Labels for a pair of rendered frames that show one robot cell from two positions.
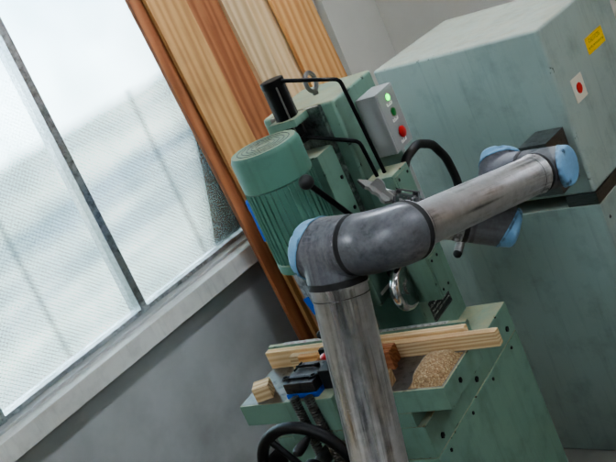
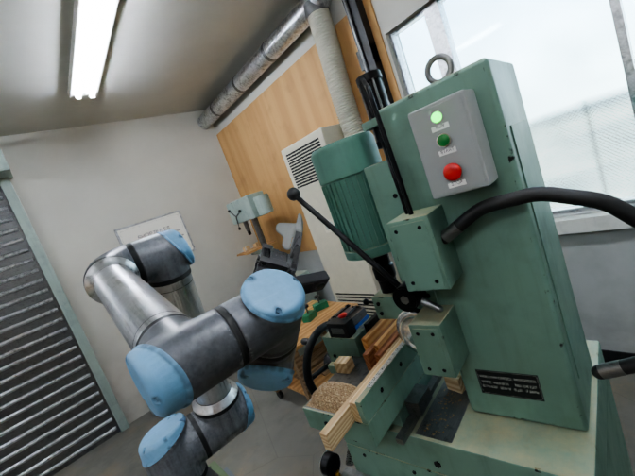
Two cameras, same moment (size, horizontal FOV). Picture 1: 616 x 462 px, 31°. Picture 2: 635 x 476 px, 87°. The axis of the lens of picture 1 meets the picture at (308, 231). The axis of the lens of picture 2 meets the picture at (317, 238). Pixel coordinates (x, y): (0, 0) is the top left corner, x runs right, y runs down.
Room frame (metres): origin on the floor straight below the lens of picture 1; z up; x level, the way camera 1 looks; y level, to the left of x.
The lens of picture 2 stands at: (2.49, -0.92, 1.41)
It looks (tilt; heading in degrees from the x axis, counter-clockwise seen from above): 8 degrees down; 96
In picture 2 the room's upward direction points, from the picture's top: 20 degrees counter-clockwise
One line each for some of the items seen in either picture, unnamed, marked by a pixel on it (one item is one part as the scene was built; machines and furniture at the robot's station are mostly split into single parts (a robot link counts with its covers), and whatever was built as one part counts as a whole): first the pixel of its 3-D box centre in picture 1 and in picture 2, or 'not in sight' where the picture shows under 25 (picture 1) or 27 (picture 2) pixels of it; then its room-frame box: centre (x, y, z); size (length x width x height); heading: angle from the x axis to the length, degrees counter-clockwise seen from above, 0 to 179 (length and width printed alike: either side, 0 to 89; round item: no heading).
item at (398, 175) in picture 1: (397, 198); (424, 248); (2.61, -0.24, 1.22); 0.09 x 0.08 x 0.15; 143
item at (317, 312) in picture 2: not in sight; (312, 346); (1.90, 1.45, 0.32); 0.66 x 0.57 x 0.64; 43
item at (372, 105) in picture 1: (384, 119); (452, 146); (2.70, -0.29, 1.40); 0.10 x 0.06 x 0.16; 143
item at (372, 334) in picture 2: not in sight; (381, 335); (2.46, 0.04, 0.94); 0.16 x 0.02 x 0.08; 53
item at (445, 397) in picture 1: (349, 394); (380, 352); (2.44, 0.07, 0.87); 0.61 x 0.30 x 0.06; 53
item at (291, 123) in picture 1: (285, 111); (380, 110); (2.64, -0.07, 1.53); 0.08 x 0.08 x 0.17; 53
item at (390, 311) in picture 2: not in sight; (402, 304); (2.55, 0.00, 1.03); 0.14 x 0.07 x 0.09; 143
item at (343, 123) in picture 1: (368, 217); (491, 246); (2.76, -0.16, 1.16); 0.22 x 0.22 x 0.72; 53
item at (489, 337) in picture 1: (390, 349); (391, 357); (2.47, -0.06, 0.92); 0.60 x 0.02 x 0.04; 53
